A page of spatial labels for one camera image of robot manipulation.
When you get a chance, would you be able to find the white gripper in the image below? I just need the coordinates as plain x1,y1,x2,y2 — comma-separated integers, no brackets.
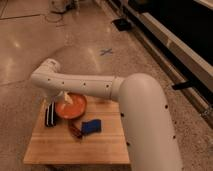
45,91,73,105

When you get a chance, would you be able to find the orange ceramic bowl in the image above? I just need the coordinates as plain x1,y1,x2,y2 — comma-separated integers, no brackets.
55,93,87,119

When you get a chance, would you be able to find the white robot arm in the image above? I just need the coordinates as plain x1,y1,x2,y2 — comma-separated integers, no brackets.
30,58,183,171

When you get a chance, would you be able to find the black striped rectangular block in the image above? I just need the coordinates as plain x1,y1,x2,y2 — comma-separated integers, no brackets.
45,103,56,127

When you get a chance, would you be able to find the brown wooden object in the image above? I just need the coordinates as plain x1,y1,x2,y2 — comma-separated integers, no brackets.
68,121,82,139

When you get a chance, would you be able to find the blue rectangular sponge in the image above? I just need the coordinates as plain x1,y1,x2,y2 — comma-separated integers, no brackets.
81,119,102,135

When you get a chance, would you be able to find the wooden table top board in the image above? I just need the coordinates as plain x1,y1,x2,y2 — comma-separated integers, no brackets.
23,97,129,165

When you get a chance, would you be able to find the blue tape cross mark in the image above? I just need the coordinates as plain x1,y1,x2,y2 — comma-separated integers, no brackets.
100,48,113,56

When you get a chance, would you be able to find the black floor plate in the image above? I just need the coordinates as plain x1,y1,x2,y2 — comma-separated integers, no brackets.
112,18,132,31

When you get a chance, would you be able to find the white machine base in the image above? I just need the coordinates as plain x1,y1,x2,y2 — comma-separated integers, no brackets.
49,0,80,14

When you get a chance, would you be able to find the black handle on rail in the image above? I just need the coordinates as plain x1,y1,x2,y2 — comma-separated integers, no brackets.
172,81,194,90

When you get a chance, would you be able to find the long counter rail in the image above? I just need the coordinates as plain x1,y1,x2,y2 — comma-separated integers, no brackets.
96,0,213,128

